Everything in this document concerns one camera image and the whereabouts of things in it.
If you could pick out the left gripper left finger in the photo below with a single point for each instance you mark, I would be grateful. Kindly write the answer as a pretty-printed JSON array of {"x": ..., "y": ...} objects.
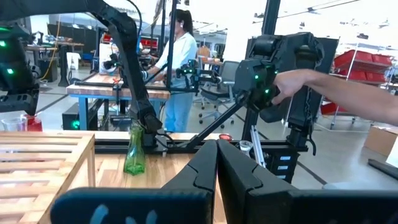
[{"x": 186, "y": 199}]

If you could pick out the cardboard box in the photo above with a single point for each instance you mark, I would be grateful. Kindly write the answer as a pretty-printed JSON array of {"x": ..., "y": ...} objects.
[{"x": 381, "y": 140}]

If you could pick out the person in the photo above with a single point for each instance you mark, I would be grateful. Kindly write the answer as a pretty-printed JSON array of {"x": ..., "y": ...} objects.
[{"x": 182, "y": 56}]

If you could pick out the red bin storage rack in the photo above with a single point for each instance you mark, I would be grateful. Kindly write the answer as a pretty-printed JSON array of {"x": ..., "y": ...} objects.
[{"x": 360, "y": 65}]

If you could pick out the green twisted glass vase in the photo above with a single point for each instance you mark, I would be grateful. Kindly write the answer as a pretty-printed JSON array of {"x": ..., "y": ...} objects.
[{"x": 134, "y": 155}]

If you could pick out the wooden slatted shelf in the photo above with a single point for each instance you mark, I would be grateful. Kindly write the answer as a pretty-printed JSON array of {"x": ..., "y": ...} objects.
[{"x": 46, "y": 138}]

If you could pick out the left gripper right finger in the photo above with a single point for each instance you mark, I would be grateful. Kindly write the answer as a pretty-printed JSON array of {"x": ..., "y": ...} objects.
[{"x": 264, "y": 199}]

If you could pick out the person's forearm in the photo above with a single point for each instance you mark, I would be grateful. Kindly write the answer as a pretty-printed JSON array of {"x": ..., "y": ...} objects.
[{"x": 357, "y": 98}]

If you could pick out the grey office chair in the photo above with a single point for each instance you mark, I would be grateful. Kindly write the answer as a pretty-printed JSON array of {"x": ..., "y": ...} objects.
[{"x": 228, "y": 73}]

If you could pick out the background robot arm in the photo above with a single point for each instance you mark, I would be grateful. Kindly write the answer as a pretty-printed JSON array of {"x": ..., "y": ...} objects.
[{"x": 189, "y": 71}]

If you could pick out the wooden workbench blue legs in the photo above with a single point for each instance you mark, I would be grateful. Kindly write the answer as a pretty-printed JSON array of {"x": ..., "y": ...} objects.
[{"x": 102, "y": 90}]

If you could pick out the black aluminium rig frame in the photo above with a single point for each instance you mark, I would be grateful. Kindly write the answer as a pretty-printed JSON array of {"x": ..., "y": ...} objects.
[{"x": 118, "y": 146}]

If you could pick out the black computer tower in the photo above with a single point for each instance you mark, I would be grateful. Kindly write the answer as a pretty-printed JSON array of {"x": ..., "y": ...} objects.
[{"x": 76, "y": 121}]

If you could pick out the person's hand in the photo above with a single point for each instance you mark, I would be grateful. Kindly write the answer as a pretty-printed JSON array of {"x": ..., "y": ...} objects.
[{"x": 289, "y": 85}]

